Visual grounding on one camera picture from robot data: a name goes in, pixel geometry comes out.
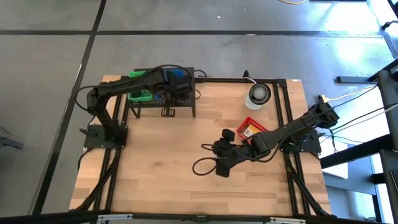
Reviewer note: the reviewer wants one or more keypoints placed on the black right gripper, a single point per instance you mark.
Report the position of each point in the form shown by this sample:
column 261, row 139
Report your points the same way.
column 228, row 152

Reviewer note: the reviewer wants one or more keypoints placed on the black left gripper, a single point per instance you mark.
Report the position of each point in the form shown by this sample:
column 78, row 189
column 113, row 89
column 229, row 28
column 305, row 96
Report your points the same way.
column 180, row 87

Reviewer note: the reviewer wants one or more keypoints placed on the yellow sticky notes pack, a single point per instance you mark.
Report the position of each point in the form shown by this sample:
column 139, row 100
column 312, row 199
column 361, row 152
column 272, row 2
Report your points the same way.
column 247, row 131

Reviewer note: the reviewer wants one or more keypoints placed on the green plastic basket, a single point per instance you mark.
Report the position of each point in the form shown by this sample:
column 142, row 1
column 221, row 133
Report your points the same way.
column 136, row 74

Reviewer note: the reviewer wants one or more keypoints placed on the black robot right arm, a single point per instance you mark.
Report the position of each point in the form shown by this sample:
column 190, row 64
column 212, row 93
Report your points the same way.
column 286, row 130

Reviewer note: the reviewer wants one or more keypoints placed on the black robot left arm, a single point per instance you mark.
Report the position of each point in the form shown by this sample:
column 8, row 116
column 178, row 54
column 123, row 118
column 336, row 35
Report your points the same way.
column 124, row 84

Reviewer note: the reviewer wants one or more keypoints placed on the black metal side desk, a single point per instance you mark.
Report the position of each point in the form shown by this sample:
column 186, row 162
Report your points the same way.
column 388, row 102

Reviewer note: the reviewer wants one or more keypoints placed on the black mesh metal shelf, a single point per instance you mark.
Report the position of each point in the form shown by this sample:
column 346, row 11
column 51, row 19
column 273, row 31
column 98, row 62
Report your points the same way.
column 186, row 105

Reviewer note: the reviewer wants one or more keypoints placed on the red plastic basket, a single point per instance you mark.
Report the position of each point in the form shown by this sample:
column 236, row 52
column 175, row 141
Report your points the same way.
column 253, row 122

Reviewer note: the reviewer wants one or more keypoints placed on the white cylinder bin black rim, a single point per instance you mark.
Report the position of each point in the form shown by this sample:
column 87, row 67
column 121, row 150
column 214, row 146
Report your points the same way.
column 258, row 93

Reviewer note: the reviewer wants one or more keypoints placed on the yellow power plug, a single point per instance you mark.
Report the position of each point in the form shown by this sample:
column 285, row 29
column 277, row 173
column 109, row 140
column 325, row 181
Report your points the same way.
column 323, row 99

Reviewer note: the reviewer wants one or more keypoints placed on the grey floor stand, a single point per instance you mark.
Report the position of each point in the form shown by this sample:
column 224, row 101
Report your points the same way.
column 12, row 144

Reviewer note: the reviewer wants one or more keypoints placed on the black aluminium table frame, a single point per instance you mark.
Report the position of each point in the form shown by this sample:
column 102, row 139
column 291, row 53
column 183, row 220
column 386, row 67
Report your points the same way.
column 217, row 80

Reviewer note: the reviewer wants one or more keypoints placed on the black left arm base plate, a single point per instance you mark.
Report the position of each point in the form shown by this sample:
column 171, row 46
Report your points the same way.
column 93, row 143

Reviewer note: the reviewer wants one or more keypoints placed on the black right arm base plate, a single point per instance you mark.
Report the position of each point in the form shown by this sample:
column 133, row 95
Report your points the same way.
column 314, row 146

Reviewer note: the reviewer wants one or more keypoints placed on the silver frame bracket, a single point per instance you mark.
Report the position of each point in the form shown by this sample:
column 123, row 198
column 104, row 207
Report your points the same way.
column 287, row 220
column 115, row 216

